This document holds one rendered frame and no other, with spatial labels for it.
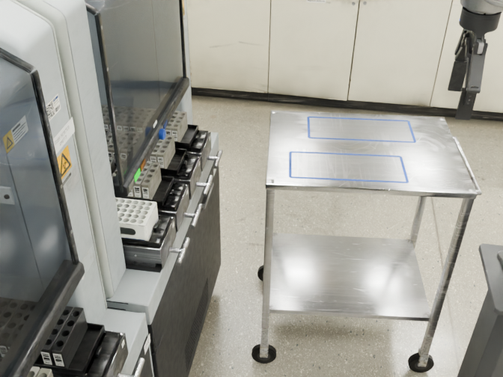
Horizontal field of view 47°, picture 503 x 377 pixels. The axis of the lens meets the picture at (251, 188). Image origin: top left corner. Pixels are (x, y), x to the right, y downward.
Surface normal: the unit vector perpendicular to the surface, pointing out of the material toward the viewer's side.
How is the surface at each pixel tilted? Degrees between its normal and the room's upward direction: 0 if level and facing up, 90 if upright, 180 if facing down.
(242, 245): 0
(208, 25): 90
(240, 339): 0
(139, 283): 0
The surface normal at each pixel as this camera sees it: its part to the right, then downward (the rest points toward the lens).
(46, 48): 0.99, 0.11
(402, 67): -0.15, 0.58
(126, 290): 0.01, -0.81
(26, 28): 0.50, -0.65
